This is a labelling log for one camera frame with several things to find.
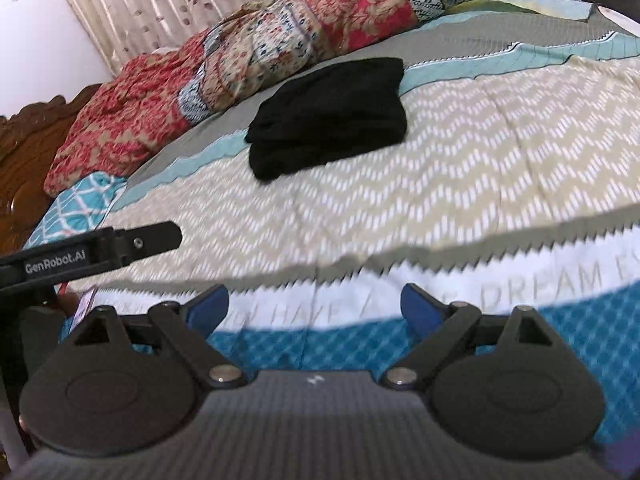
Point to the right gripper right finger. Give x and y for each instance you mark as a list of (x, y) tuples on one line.
[(444, 330)]

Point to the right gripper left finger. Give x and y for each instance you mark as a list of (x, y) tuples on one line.
[(185, 329)]

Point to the black pants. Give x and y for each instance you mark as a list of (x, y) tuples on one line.
[(341, 111)]

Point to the smartphone with lit screen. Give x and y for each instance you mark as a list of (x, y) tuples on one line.
[(85, 305)]

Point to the teal lattice pillow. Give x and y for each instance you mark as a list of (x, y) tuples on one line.
[(79, 209)]

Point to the carved wooden headboard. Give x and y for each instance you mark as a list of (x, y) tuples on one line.
[(29, 141)]

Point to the patterned bedsheet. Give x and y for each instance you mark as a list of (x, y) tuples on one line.
[(517, 182)]

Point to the red floral quilt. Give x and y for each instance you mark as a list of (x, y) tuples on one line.
[(160, 95)]

